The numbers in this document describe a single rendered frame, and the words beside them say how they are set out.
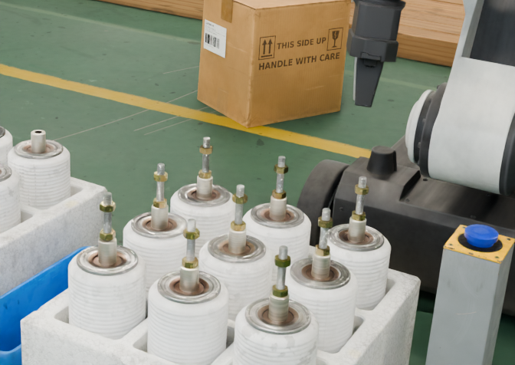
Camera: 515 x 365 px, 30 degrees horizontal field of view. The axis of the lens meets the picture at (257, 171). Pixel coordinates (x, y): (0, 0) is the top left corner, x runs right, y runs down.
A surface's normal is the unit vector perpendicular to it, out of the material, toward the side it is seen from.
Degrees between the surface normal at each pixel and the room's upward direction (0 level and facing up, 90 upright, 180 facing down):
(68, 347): 90
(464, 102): 50
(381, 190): 45
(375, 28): 81
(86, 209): 90
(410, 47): 90
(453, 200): 0
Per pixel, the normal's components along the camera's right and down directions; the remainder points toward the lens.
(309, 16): 0.57, 0.36
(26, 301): 0.88, 0.20
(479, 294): -0.46, 0.32
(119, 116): 0.07, -0.92
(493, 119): -0.29, -0.35
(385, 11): -0.04, 0.24
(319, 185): -0.18, -0.54
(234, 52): -0.83, 0.17
